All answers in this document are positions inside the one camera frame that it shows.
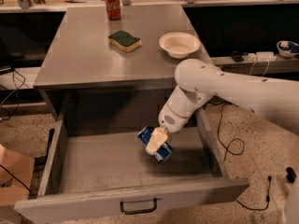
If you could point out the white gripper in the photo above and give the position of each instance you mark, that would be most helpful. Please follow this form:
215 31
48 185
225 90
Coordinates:
172 120

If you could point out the blue pepsi can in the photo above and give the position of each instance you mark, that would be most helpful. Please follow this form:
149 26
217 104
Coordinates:
160 154

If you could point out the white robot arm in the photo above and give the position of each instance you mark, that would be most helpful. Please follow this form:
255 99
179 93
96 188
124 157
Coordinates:
273 99

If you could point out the open grey drawer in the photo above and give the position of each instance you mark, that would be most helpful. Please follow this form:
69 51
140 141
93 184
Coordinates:
96 161

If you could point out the red coca-cola can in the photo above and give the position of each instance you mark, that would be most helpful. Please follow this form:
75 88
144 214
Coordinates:
113 9

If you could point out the grey metal cabinet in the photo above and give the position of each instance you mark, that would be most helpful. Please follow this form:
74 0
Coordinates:
80 56

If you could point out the green yellow sponge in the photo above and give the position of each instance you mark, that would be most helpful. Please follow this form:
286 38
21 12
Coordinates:
124 41

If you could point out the black remote on shelf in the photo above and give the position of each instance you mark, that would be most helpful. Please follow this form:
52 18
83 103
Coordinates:
236 56

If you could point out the white power strip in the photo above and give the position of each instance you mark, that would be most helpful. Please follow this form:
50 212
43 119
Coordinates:
262 56

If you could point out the cardboard box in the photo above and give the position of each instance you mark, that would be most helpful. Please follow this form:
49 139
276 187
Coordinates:
16 171

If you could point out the blue white patterned bowl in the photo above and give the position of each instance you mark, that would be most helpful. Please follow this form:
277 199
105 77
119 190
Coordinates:
287 49

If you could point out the black drawer handle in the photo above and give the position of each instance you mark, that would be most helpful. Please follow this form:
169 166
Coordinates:
138 207

